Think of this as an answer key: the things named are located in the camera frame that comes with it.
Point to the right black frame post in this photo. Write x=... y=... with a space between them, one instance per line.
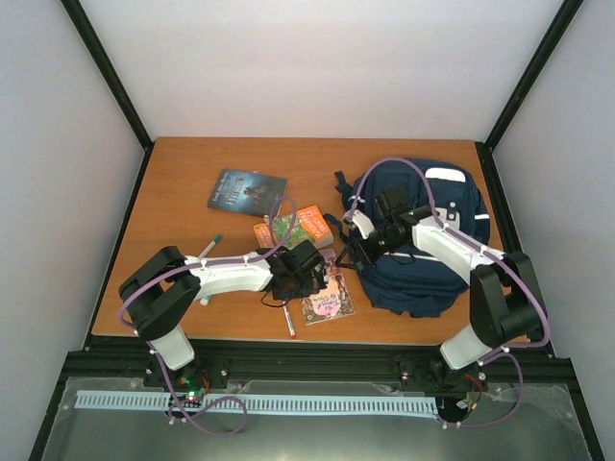
x=562 y=19

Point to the light blue slotted cable duct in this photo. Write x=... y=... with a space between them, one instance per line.
x=270 y=405

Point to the orange green thick paperback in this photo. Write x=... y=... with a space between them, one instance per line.
x=309 y=225

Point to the dark blue fantasy book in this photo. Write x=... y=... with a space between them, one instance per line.
x=248 y=193

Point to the black frame post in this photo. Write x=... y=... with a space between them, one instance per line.
x=81 y=22
x=562 y=19

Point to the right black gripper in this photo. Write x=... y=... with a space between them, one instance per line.
x=351 y=249

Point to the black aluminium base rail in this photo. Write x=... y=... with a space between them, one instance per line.
x=218 y=362

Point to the teal capped white marker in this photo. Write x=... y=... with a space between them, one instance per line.
x=210 y=246

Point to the red marker pen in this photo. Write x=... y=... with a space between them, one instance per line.
x=290 y=326

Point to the pink illustrated paperback book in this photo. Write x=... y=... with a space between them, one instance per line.
x=332 y=302

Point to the left black frame post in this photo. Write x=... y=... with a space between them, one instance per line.
x=81 y=22

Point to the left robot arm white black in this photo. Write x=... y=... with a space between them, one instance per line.
x=156 y=297

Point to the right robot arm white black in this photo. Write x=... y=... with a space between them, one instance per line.
x=505 y=300

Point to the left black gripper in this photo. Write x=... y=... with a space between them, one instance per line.
x=308 y=289

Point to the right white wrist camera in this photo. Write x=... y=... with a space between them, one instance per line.
x=358 y=221

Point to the navy blue student backpack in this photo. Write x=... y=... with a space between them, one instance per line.
x=410 y=281

